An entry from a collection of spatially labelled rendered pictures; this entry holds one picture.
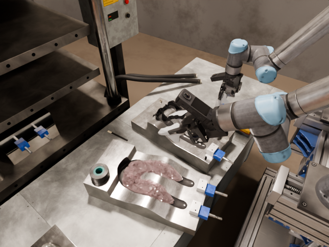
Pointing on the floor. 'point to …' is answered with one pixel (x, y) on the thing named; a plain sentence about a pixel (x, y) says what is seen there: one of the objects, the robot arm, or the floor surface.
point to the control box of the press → (114, 31)
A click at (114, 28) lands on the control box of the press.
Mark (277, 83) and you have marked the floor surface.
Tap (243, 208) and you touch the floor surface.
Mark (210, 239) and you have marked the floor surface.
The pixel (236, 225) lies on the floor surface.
